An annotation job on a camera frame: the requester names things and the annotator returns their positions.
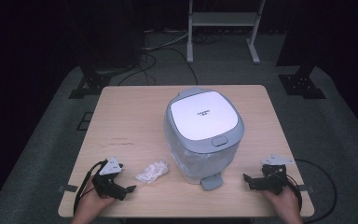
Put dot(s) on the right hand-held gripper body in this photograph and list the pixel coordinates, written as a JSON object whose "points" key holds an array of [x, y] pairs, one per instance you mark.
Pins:
{"points": [[273, 180]]}

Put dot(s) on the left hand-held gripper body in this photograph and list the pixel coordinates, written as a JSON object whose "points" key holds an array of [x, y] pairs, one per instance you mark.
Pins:
{"points": [[105, 185]]}

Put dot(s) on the white tissue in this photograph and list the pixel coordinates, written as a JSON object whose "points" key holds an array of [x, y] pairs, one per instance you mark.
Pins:
{"points": [[152, 172]]}

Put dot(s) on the grey pedal trash can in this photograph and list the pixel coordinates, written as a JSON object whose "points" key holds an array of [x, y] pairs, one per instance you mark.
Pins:
{"points": [[203, 119]]}

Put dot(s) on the person's left hand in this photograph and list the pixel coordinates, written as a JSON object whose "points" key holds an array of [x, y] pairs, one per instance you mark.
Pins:
{"points": [[90, 205]]}

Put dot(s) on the person's right hand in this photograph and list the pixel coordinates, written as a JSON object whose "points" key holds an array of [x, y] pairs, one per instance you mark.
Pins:
{"points": [[287, 205]]}

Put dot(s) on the grey tape piece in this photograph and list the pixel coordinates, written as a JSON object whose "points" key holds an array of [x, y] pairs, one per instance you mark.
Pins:
{"points": [[306, 188], [67, 188]]}

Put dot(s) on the dark floor socket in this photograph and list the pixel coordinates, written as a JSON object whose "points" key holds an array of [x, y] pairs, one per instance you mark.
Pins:
{"points": [[85, 121]]}

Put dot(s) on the black stand base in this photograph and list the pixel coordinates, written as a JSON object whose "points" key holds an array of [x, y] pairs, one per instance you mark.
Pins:
{"points": [[90, 85], [301, 85]]}

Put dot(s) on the white metal stand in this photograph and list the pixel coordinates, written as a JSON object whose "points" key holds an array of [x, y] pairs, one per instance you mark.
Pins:
{"points": [[223, 18]]}

